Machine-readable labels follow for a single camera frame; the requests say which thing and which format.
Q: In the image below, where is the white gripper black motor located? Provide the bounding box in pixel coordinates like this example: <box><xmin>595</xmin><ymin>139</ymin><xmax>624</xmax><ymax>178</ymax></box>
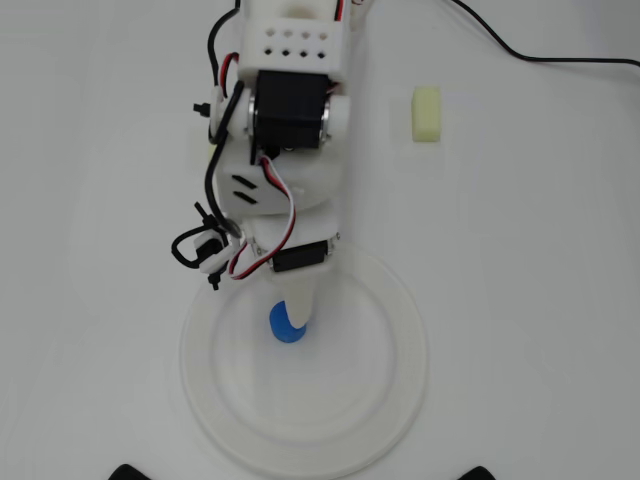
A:
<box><xmin>241</xmin><ymin>202</ymin><xmax>344</xmax><ymax>332</ymax></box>

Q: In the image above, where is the blue cylinder block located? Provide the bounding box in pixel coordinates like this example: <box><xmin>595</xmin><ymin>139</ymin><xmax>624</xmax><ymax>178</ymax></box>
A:
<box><xmin>268</xmin><ymin>298</ymin><xmax>307</xmax><ymax>346</ymax></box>

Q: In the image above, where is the white round plate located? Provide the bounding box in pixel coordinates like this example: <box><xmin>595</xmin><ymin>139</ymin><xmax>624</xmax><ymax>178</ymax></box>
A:
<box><xmin>178</xmin><ymin>239</ymin><xmax>429</xmax><ymax>480</ymax></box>

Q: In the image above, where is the black rounded foot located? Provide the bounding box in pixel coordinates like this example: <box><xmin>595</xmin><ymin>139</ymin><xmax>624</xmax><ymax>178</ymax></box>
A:
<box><xmin>458</xmin><ymin>465</ymin><xmax>504</xmax><ymax>480</ymax></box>
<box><xmin>108</xmin><ymin>463</ymin><xmax>152</xmax><ymax>480</ymax></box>

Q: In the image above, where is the red white black servo wire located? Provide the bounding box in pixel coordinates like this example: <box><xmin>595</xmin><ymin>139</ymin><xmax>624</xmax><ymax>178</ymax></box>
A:
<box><xmin>227</xmin><ymin>153</ymin><xmax>300</xmax><ymax>282</ymax></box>

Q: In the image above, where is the white cable connector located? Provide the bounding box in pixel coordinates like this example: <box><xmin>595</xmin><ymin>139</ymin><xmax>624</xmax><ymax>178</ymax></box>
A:
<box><xmin>193</xmin><ymin>230</ymin><xmax>235</xmax><ymax>275</ymax></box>

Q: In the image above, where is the thin black cable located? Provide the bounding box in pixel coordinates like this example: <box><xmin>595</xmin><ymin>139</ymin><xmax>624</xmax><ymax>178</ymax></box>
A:
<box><xmin>452</xmin><ymin>0</ymin><xmax>640</xmax><ymax>66</ymax></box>

